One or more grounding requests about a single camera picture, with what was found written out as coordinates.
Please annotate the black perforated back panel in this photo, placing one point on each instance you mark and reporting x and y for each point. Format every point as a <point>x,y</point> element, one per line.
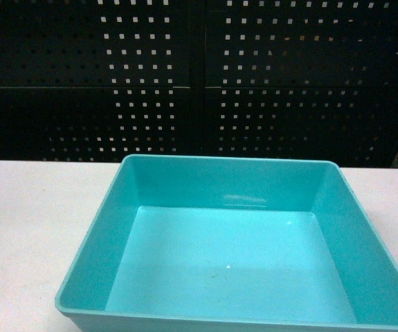
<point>94,81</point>

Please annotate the teal plastic bin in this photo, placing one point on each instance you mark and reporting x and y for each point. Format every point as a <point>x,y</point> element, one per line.
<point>188,243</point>

